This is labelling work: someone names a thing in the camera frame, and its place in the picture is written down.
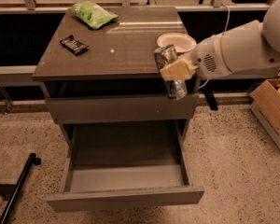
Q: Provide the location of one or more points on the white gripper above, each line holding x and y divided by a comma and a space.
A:
206, 58

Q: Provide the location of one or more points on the silver blue redbull can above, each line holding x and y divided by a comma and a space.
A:
172, 71

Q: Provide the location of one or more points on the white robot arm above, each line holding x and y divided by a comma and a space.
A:
252, 46

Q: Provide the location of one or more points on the grey drawer cabinet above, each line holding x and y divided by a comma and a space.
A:
119, 60

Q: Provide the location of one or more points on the open grey middle drawer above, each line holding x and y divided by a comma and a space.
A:
125, 165

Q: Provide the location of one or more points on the closed grey top drawer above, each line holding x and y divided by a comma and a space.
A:
121, 108

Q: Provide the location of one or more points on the white paper bowl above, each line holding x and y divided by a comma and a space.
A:
183, 43

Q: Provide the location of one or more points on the cardboard box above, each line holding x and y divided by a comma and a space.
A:
266, 107

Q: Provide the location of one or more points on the green chip bag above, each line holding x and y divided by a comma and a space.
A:
92, 14

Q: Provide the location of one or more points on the black snack bar wrapper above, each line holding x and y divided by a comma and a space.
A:
73, 45

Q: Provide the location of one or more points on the black metal stand leg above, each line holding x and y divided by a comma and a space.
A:
32, 160

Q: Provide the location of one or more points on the grey window rail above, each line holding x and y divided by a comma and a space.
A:
17, 76

